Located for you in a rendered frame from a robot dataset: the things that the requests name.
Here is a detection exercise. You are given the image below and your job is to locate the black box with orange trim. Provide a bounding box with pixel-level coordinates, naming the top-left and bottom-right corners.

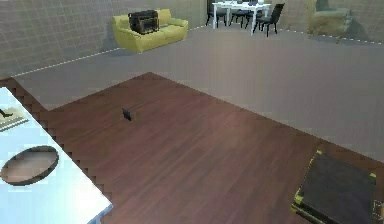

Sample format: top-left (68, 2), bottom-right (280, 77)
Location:
top-left (127, 9), bottom-right (160, 35)

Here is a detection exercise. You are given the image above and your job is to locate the black box with yellow corners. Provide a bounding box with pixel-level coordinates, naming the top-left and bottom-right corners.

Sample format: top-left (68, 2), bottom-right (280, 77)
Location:
top-left (289, 149), bottom-right (379, 224)

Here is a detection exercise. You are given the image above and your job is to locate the small black flat object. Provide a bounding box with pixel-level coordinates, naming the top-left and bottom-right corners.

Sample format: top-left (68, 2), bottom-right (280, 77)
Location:
top-left (121, 107), bottom-right (133, 122)

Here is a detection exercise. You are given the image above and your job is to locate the yellow sofa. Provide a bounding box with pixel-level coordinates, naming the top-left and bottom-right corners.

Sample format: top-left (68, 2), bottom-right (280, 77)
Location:
top-left (112, 8), bottom-right (190, 54)

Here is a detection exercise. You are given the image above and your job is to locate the black dining chair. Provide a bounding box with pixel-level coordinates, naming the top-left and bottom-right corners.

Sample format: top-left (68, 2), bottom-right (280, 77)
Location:
top-left (229, 8), bottom-right (254, 29)
top-left (252, 3), bottom-right (286, 38)
top-left (205, 0), bottom-right (228, 29)

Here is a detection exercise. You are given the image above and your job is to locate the white dining table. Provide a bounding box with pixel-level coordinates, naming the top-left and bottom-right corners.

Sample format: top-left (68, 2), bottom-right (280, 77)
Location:
top-left (211, 0), bottom-right (273, 37)

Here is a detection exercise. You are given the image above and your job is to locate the tan armchair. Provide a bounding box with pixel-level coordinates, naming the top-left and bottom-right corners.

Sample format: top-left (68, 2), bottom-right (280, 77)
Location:
top-left (306, 0), bottom-right (354, 38)

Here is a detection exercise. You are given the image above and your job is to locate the striped beige book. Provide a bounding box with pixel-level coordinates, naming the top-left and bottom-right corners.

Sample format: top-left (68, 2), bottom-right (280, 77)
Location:
top-left (0, 106), bottom-right (30, 133)

